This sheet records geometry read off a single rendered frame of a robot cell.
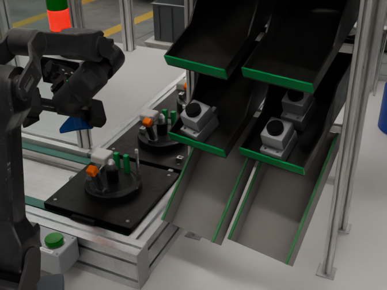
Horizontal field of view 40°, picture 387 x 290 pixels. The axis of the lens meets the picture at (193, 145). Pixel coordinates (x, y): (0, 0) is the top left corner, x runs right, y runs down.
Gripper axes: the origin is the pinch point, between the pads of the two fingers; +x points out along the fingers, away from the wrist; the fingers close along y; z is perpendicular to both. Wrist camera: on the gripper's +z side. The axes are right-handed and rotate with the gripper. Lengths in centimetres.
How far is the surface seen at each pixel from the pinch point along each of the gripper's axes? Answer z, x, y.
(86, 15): 343, 264, -252
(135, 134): 13.4, 18.7, -39.8
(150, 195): -12.2, 7.1, -28.2
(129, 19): 96, 48, -83
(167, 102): 28, 18, -57
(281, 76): -15.6, -43.6, -15.6
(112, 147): 9.3, 20.7, -32.2
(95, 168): -6.3, 6.7, -13.9
